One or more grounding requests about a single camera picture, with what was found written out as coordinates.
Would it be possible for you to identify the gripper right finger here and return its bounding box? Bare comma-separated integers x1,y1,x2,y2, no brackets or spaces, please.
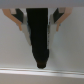
46,7,76,51

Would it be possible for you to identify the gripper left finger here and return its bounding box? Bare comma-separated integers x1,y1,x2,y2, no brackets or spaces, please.
2,8,34,51

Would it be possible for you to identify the white sliding door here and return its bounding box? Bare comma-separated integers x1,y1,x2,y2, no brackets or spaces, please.
0,6,84,76

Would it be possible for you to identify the black door handle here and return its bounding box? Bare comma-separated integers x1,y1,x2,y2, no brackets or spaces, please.
25,7,54,70

